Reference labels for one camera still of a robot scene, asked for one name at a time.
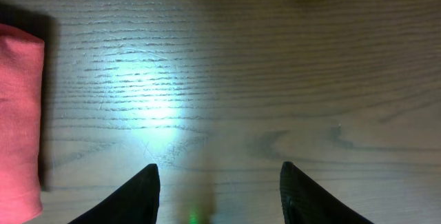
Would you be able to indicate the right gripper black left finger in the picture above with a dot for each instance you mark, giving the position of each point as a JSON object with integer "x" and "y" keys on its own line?
{"x": 135, "y": 202}

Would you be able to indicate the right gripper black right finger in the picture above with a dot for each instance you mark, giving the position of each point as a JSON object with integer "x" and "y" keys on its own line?
{"x": 304, "y": 201}

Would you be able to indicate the red soccer t-shirt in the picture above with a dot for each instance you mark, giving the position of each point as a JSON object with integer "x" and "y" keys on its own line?
{"x": 22, "y": 58}

